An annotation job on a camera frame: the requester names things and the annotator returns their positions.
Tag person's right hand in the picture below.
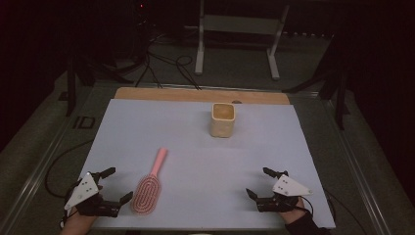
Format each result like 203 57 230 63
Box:
281 198 307 224

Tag white metal stand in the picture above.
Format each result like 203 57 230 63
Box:
194 0 291 81

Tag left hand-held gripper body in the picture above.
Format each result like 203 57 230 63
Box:
64 171 120 218

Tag white table mat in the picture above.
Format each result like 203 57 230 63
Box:
79 98 337 230

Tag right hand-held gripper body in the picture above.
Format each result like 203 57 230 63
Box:
255 174 313 213

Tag beige square cup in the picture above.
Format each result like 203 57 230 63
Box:
209 102 237 139

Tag black stand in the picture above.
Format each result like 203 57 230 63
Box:
58 53 97 118
283 32 352 131

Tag person's left hand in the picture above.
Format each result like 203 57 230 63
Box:
60 211 99 235

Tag person's black right sleeve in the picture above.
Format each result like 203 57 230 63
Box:
286 211 332 235

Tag black floor cables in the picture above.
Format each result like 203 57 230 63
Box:
134 30 203 91

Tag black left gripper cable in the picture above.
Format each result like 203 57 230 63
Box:
44 139 95 200

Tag dark device with red light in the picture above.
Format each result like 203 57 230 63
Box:
132 0 153 28

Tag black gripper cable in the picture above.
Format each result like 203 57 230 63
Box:
298 189 370 235
44 139 95 200

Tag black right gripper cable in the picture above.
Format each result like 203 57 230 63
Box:
298 189 370 235

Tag pink hairbrush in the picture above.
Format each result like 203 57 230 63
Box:
130 147 168 215

